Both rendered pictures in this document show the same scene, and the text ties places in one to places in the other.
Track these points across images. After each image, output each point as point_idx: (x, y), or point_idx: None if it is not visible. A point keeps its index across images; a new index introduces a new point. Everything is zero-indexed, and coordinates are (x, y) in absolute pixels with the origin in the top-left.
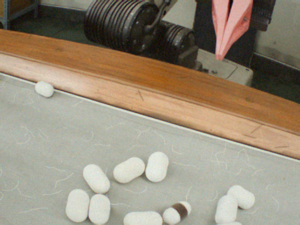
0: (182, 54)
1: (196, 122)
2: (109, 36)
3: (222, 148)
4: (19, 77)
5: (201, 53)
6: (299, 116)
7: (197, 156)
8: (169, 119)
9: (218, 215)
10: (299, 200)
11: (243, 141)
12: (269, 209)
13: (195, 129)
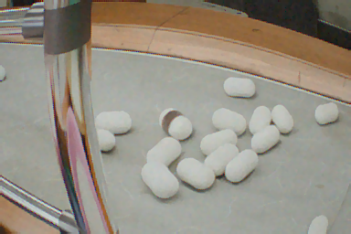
0: (117, 0)
1: (13, 37)
2: (23, 0)
3: (18, 49)
4: None
5: (182, 1)
6: (96, 11)
7: (0, 57)
8: (2, 40)
9: None
10: (41, 74)
11: (34, 42)
12: (14, 81)
13: (12, 42)
